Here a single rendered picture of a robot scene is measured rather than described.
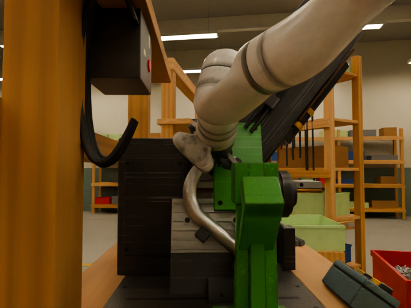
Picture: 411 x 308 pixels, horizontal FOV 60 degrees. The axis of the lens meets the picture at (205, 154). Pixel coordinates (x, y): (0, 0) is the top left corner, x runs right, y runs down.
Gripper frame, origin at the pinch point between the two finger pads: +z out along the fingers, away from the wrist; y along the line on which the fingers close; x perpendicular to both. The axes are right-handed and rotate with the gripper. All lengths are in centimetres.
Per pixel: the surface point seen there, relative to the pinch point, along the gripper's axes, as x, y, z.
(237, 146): -6.3, -2.0, 2.8
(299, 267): -0.2, -33.6, 23.5
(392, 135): -541, -128, 731
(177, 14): -324, 397, 573
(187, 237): 16.3, -8.5, 4.5
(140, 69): 0.1, 21.9, -10.3
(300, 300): 9.0, -33.5, 0.2
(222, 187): 3.1, -6.4, 2.8
